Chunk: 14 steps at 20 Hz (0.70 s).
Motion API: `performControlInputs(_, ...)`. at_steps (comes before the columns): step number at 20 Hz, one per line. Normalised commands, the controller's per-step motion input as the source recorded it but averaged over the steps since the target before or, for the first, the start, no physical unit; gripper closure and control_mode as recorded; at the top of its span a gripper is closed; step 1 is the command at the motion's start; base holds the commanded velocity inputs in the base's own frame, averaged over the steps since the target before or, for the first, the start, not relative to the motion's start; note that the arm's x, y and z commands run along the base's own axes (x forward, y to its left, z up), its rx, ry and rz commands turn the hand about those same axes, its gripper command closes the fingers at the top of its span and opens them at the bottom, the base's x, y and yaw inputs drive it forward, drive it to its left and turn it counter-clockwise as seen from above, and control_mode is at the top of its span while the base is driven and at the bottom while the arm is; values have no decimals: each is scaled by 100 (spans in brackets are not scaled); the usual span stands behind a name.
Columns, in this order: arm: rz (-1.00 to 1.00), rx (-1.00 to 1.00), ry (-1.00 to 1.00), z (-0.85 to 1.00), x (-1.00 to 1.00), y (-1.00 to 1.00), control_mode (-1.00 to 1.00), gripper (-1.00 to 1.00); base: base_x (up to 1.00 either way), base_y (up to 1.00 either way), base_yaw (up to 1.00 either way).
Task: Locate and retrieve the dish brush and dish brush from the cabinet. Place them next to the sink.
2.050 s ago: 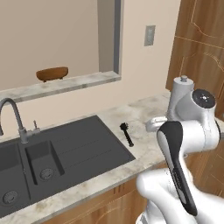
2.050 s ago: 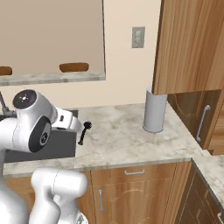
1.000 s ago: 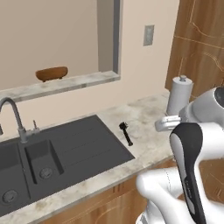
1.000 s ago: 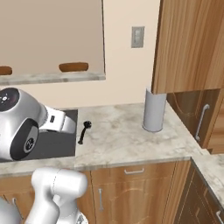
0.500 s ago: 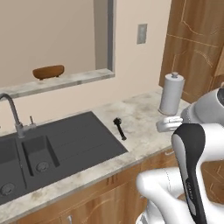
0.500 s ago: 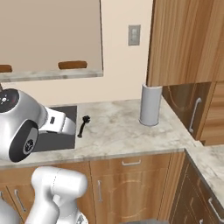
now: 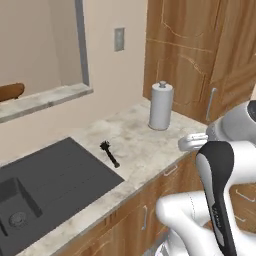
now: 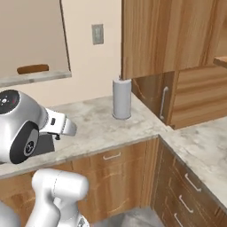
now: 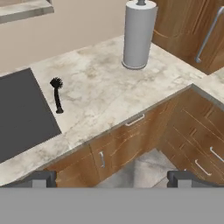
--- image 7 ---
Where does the dark grey sink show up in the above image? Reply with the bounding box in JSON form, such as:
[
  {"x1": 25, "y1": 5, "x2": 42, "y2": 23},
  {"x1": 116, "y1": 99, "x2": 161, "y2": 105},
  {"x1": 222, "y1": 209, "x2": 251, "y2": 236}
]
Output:
[{"x1": 0, "y1": 136, "x2": 125, "y2": 256}]

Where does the wooden tall cabinet door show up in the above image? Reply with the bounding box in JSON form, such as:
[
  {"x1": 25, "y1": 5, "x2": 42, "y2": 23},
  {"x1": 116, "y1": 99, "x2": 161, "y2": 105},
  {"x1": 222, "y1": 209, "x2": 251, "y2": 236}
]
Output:
[
  {"x1": 209, "y1": 0, "x2": 256, "y2": 116},
  {"x1": 142, "y1": 0, "x2": 222, "y2": 125}
]

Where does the grey drawer handle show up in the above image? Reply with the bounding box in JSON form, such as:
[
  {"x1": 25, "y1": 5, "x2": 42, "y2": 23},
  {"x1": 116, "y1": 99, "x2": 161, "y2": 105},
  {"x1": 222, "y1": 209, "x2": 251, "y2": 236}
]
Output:
[
  {"x1": 232, "y1": 214, "x2": 247, "y2": 224},
  {"x1": 234, "y1": 188, "x2": 256, "y2": 204},
  {"x1": 162, "y1": 164, "x2": 179, "y2": 177}
]

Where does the grey wall outlet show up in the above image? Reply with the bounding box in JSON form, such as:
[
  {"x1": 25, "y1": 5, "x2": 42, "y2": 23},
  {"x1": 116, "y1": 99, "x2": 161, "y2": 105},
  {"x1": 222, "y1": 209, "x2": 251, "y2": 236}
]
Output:
[{"x1": 113, "y1": 27, "x2": 126, "y2": 53}]

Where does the grey base cabinet handle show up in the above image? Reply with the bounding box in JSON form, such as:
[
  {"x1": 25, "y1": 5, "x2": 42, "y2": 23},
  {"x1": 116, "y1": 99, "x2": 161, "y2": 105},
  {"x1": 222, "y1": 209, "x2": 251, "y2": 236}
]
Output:
[{"x1": 140, "y1": 204, "x2": 149, "y2": 232}]

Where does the grey window frame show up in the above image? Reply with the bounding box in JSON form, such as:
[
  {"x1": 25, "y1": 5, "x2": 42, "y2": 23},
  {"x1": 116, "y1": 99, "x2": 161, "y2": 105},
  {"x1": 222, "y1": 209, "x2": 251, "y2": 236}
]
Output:
[{"x1": 73, "y1": 0, "x2": 91, "y2": 87}]

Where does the wooden base cabinet door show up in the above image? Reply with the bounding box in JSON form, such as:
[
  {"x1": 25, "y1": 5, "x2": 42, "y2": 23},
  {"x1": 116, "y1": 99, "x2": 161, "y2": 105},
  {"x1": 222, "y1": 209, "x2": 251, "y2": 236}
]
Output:
[{"x1": 99, "y1": 191, "x2": 169, "y2": 256}]

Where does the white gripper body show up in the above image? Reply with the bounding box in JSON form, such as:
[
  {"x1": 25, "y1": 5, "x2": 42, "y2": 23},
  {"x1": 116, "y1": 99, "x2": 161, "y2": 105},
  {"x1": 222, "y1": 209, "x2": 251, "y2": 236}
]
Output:
[{"x1": 177, "y1": 132, "x2": 210, "y2": 153}]

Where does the black dish brush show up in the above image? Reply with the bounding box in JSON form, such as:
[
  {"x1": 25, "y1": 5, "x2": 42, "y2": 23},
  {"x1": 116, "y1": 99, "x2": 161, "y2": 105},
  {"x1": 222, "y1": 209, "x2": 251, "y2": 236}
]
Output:
[{"x1": 99, "y1": 140, "x2": 121, "y2": 169}]

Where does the marble window sill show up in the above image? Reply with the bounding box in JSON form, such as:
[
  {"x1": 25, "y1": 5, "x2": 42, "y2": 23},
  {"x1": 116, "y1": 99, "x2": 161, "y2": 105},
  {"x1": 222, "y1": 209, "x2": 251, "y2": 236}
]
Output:
[{"x1": 0, "y1": 82, "x2": 95, "y2": 125}]

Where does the grey tall cabinet handle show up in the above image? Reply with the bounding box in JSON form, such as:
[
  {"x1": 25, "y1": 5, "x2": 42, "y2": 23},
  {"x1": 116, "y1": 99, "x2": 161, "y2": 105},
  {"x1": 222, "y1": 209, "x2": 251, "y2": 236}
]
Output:
[{"x1": 205, "y1": 87, "x2": 218, "y2": 123}]

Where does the brown wooden chair back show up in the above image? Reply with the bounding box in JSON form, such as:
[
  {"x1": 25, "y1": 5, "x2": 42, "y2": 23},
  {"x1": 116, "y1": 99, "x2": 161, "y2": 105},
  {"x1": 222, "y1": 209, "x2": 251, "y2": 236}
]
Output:
[{"x1": 0, "y1": 82, "x2": 26, "y2": 103}]

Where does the grey paper towel roll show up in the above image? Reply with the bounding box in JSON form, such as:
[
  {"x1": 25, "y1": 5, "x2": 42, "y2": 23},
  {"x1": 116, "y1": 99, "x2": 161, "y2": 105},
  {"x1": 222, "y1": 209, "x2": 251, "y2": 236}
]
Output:
[{"x1": 147, "y1": 80, "x2": 175, "y2": 132}]

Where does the wooden drawer front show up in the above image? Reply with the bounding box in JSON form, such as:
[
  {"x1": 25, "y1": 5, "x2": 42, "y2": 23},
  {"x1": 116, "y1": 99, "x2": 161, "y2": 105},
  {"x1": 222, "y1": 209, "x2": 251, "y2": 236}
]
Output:
[
  {"x1": 231, "y1": 208, "x2": 256, "y2": 234},
  {"x1": 156, "y1": 151, "x2": 203, "y2": 201},
  {"x1": 229, "y1": 182, "x2": 256, "y2": 214}
]

